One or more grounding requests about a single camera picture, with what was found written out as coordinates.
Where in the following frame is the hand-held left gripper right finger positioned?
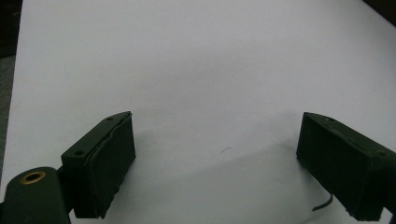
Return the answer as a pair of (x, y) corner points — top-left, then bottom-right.
(295, 111), (396, 222)

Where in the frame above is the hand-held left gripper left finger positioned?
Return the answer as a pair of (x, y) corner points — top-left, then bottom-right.
(61, 110), (137, 219)

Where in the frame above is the thin black cable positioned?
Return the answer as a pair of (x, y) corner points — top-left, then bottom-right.
(311, 192), (334, 213)

